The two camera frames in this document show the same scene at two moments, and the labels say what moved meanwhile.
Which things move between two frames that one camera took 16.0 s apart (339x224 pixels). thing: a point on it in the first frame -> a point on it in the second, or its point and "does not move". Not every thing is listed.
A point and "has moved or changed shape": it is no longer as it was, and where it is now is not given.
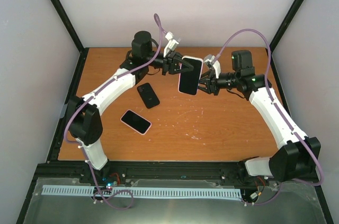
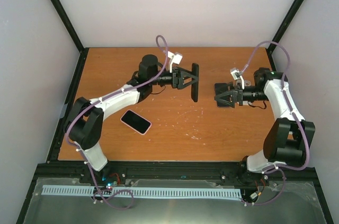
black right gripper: [211, 84] -> [235, 95]
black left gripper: [171, 62] -> [178, 74]
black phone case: [148, 95] has moved or changed shape
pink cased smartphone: [135, 122] does not move
